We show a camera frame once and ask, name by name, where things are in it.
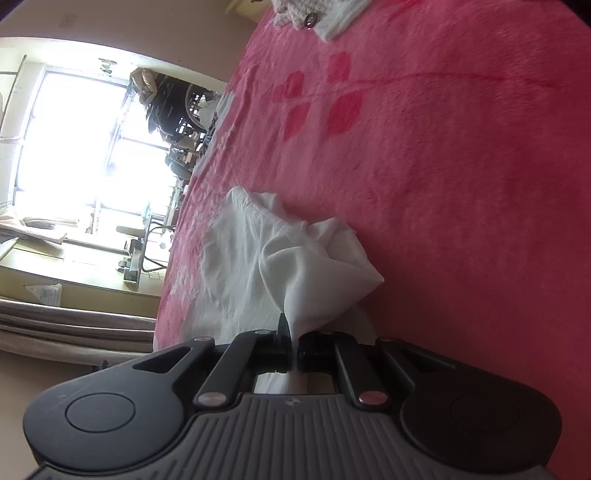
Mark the beige padded coat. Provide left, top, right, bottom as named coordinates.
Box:
left=131, top=68, right=160, bottom=104

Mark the folding table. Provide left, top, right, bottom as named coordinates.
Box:
left=115, top=217, right=174, bottom=289

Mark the window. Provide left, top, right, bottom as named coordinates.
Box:
left=14, top=69, right=171, bottom=222

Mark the pink white knitted cardigan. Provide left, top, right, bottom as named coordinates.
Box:
left=270, top=0, right=372, bottom=42

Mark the white shirt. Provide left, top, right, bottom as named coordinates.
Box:
left=191, top=186, right=385, bottom=395

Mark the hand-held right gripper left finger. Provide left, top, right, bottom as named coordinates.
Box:
left=133, top=312, right=293, bottom=411

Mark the grey curtain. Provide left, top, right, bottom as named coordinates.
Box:
left=0, top=298, right=160, bottom=370

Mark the pink floral blanket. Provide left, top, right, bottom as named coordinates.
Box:
left=152, top=0, right=591, bottom=480

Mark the white plastic bag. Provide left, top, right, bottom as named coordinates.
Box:
left=199, top=95, right=222, bottom=124

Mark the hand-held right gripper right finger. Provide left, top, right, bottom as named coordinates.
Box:
left=298, top=330, right=455, bottom=409

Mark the hanging pale garment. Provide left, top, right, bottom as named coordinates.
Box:
left=0, top=205, right=68, bottom=245

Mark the white hanging bag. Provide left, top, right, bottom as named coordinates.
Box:
left=24, top=282, right=63, bottom=308

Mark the black wheelchair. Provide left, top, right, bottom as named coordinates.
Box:
left=145, top=69, right=222, bottom=178

